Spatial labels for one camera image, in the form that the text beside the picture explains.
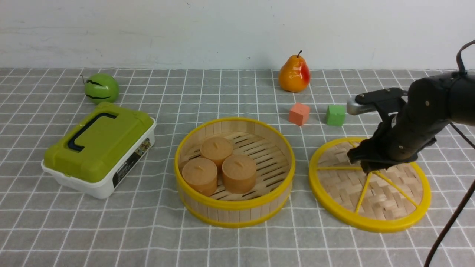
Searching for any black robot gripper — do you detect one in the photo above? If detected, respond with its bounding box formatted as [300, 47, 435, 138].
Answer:
[347, 77, 451, 174]

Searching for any yellow woven bamboo steamer lid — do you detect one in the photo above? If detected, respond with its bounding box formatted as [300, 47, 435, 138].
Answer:
[309, 137, 432, 233]

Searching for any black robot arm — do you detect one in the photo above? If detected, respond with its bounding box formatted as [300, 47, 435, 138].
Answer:
[347, 72, 475, 174]

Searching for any yellow bamboo steamer basket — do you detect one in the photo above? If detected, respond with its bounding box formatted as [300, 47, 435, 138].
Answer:
[174, 117, 296, 228]

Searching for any green foam cube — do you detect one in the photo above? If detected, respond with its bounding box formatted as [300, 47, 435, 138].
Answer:
[325, 104, 346, 127]

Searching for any orange foam cube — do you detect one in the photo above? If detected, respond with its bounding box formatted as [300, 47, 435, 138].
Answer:
[288, 102, 311, 126]

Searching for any orange red toy pear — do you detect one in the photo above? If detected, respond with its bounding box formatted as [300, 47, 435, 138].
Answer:
[278, 50, 311, 93]

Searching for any brown round bun right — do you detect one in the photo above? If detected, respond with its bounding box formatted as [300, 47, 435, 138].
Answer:
[221, 154, 257, 193]

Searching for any brown round bun back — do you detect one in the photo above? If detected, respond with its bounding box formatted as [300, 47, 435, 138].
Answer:
[200, 136, 233, 172]

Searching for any green lidded white storage box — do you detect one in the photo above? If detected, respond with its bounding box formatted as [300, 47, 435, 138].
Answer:
[41, 102, 156, 199]

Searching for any green striped toy melon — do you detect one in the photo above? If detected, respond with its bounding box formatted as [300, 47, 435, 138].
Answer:
[81, 73, 120, 105]

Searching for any grey white grid tablecloth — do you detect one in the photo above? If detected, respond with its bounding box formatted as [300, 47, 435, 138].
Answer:
[0, 68, 474, 267]

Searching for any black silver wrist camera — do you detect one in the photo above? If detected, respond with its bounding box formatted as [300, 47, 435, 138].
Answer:
[346, 87, 408, 120]

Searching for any dark brown cable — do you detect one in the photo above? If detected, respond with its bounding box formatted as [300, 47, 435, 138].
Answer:
[424, 40, 475, 267]

